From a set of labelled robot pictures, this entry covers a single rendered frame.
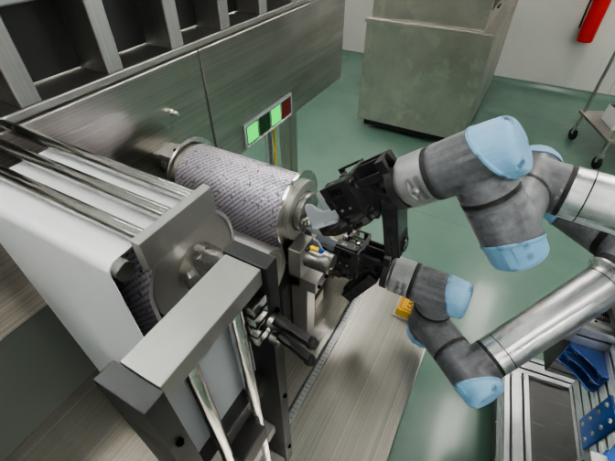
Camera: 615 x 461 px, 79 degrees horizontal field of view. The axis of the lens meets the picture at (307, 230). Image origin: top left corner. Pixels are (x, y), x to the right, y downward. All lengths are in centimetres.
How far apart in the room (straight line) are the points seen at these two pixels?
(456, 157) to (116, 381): 41
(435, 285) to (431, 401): 122
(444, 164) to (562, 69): 473
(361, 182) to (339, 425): 50
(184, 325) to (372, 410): 60
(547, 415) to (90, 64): 180
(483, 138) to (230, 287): 32
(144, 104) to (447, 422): 166
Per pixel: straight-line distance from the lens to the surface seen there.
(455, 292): 75
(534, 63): 517
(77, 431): 95
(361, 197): 57
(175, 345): 31
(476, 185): 49
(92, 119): 75
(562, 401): 189
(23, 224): 49
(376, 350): 92
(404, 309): 97
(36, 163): 55
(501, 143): 47
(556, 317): 81
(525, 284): 252
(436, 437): 186
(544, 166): 63
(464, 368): 78
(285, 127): 165
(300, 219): 66
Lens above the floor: 169
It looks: 43 degrees down
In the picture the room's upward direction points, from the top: straight up
